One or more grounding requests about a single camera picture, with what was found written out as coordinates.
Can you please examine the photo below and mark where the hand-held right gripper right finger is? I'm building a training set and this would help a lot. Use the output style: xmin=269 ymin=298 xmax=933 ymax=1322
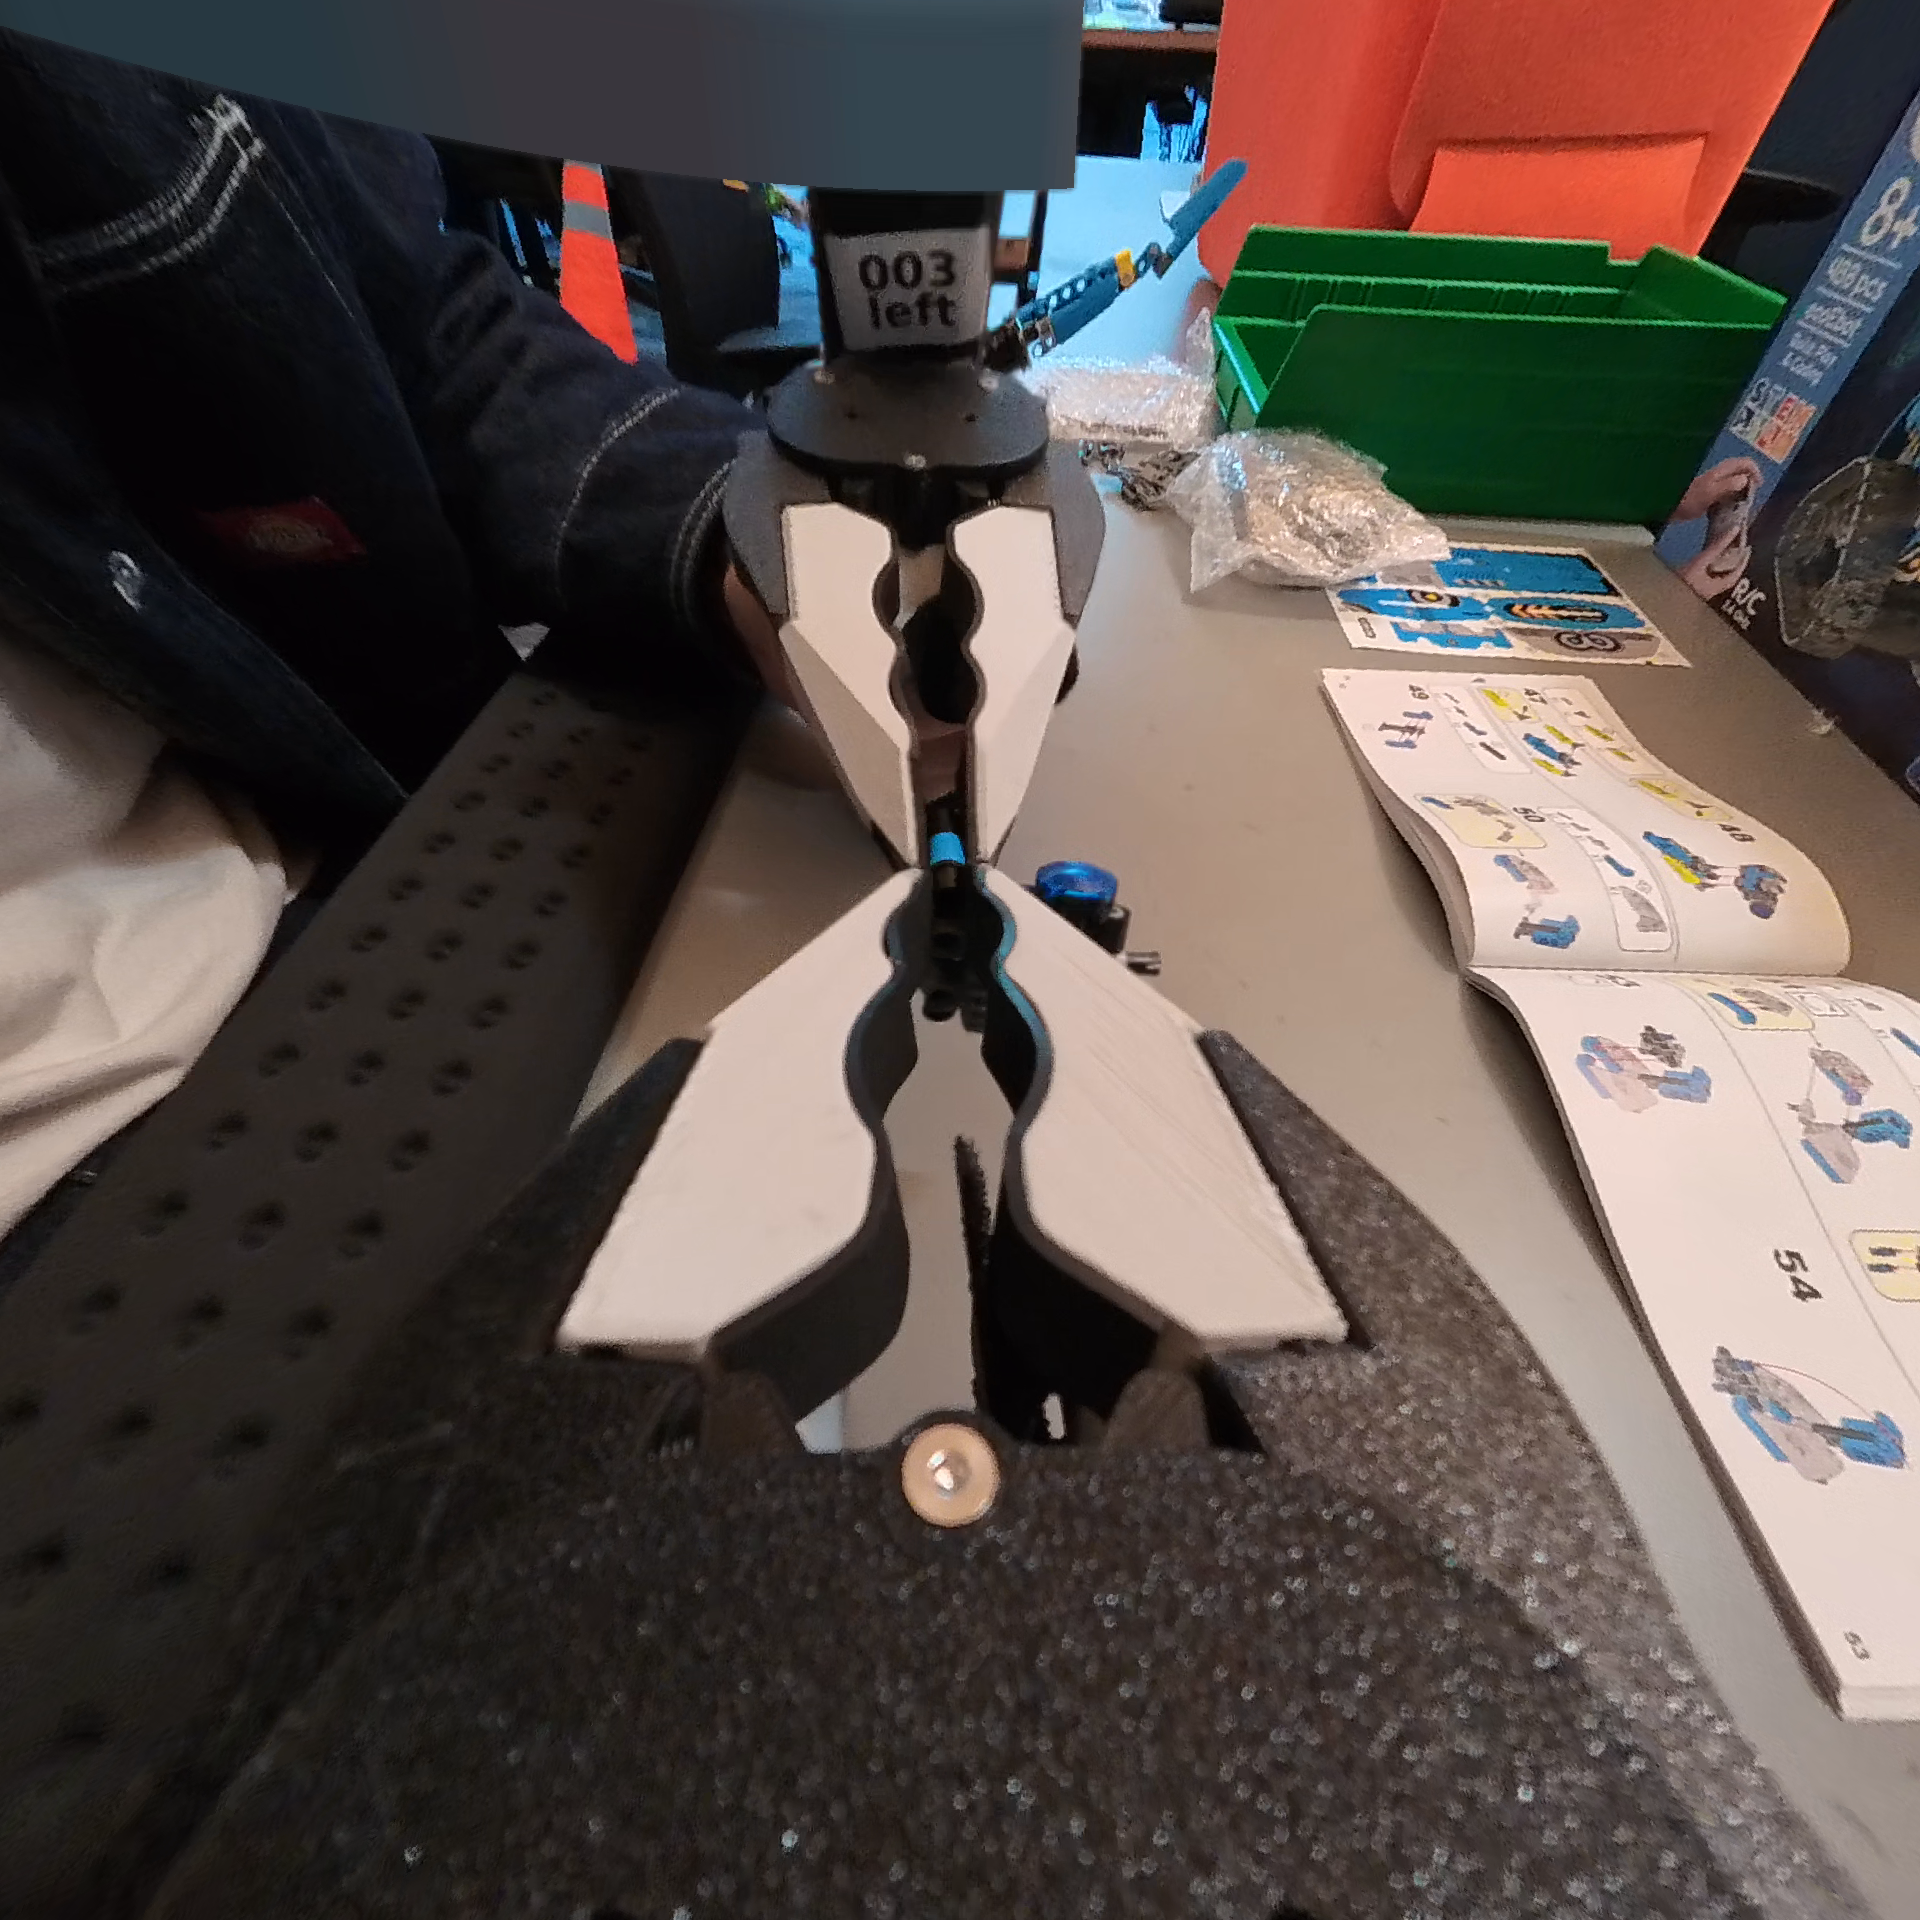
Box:
xmin=994 ymin=870 xmax=1354 ymax=1412

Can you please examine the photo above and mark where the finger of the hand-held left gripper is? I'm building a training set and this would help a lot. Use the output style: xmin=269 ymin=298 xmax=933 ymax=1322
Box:
xmin=949 ymin=501 xmax=1076 ymax=866
xmin=783 ymin=501 xmax=941 ymax=870

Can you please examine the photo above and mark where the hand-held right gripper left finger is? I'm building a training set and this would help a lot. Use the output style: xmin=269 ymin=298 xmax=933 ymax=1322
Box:
xmin=557 ymin=870 xmax=913 ymax=1389

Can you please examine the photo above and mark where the black blue brick assembly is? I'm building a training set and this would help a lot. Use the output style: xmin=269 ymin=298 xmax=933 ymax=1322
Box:
xmin=900 ymin=832 xmax=1137 ymax=1040

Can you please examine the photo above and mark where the grey desk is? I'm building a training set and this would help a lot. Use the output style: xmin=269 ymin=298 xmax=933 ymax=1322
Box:
xmin=569 ymin=454 xmax=1920 ymax=1920

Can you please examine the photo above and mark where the clear plastic bag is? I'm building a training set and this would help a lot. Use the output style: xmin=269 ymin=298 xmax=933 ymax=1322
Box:
xmin=1164 ymin=423 xmax=1455 ymax=599
xmin=1036 ymin=351 xmax=1222 ymax=501

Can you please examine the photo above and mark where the blue toy robot model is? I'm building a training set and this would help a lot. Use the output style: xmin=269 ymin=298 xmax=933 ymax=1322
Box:
xmin=1001 ymin=158 xmax=1251 ymax=367

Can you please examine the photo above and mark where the orange traffic cone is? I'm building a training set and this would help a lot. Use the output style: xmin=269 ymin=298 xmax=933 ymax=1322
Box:
xmin=552 ymin=158 xmax=642 ymax=367

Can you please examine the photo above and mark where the black perforated mat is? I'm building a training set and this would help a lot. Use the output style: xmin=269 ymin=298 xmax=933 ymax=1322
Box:
xmin=0 ymin=673 xmax=743 ymax=1893

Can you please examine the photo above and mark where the blue white leaflet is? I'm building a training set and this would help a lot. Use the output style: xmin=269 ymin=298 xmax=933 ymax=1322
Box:
xmin=1320 ymin=543 xmax=1696 ymax=673

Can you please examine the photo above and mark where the building instruction booklet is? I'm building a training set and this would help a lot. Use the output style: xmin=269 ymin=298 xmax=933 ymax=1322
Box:
xmin=1316 ymin=665 xmax=1920 ymax=1732

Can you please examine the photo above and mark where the green plastic bin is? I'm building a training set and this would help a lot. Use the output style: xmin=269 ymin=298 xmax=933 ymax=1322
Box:
xmin=1206 ymin=225 xmax=1796 ymax=529

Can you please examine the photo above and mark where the white shirt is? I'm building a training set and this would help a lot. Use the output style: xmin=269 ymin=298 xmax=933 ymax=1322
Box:
xmin=0 ymin=640 xmax=308 ymax=1242

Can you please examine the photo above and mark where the red plastic bin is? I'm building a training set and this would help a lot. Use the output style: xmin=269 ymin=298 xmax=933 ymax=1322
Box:
xmin=1194 ymin=0 xmax=1836 ymax=278

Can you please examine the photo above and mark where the dark blue toy set box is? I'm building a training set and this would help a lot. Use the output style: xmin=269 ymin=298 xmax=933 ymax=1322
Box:
xmin=1655 ymin=84 xmax=1920 ymax=804

